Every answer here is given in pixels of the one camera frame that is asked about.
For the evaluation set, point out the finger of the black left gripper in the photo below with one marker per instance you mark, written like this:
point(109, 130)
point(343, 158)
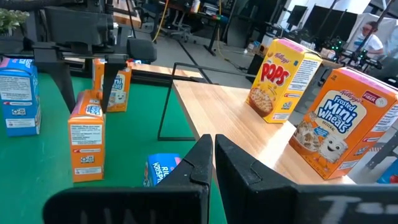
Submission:
point(60, 77)
point(109, 81)

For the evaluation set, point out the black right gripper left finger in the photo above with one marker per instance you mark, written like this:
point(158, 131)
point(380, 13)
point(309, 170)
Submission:
point(186, 199)

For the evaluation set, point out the person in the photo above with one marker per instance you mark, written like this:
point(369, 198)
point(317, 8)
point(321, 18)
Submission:
point(370, 37)

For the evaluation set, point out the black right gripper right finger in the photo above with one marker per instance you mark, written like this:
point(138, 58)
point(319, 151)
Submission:
point(248, 193)

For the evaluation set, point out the white bucket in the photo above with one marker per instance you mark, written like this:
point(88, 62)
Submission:
point(268, 40)

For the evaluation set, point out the Corn Pops cereal box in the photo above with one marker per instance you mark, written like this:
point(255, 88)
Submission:
point(283, 81)

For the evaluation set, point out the black computer monitor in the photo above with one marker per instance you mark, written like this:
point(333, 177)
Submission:
point(297, 15)

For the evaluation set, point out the green plant in ribbed pot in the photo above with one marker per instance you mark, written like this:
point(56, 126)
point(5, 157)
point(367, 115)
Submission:
point(11, 18)

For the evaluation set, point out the Frosted Mini Wheats cereal box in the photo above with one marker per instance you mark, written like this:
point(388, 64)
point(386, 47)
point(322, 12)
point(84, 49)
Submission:
point(342, 124)
point(87, 143)
point(122, 90)

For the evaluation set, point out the Rice Krispies cereal box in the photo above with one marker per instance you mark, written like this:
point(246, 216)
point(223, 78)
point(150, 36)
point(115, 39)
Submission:
point(160, 169)
point(20, 96)

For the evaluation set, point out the blue plastic bin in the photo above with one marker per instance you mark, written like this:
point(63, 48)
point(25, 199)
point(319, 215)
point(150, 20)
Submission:
point(388, 174)

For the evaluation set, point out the large black screen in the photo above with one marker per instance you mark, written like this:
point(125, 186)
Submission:
point(331, 23)

